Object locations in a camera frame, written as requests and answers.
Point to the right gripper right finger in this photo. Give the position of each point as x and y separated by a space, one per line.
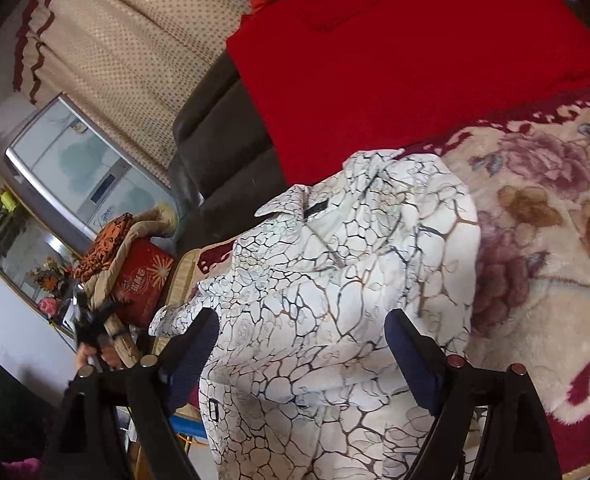
516 441

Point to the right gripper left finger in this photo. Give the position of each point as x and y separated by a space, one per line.
86 442

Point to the white crackle-pattern coat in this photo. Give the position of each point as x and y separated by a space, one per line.
301 383

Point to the person's left hand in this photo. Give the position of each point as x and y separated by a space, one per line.
107 353

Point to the beige jacket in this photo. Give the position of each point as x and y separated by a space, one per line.
160 221

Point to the flower bouquet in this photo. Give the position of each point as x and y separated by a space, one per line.
54 279

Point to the orange black patterned cloth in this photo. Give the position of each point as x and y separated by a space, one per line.
103 249

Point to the red gift box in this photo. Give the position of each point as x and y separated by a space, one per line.
140 282

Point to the wooden display cabinet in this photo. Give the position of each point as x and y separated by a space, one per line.
25 242

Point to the silver refrigerator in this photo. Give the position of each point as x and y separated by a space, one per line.
69 161

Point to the dark brown leather sofa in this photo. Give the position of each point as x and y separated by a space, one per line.
225 167

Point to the floral red beige blanket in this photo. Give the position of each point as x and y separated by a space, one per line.
528 174

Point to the beige dotted curtain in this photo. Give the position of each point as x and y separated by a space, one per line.
129 65

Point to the large red cushion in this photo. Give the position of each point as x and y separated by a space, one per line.
333 77

